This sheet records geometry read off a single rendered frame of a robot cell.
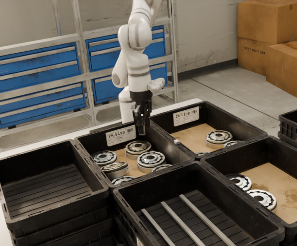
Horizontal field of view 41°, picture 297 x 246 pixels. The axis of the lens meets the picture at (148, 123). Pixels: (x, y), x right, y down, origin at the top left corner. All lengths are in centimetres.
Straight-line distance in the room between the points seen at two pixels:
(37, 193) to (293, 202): 83
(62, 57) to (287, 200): 237
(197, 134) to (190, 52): 320
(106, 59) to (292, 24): 229
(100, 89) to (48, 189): 209
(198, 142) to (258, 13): 331
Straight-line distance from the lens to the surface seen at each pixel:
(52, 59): 327
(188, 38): 475
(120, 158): 154
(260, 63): 489
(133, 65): 125
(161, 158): 145
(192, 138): 164
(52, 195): 141
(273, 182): 138
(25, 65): 323
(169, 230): 118
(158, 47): 359
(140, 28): 123
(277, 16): 462
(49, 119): 338
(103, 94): 347
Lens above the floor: 159
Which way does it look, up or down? 25 degrees down
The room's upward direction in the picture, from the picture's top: 5 degrees counter-clockwise
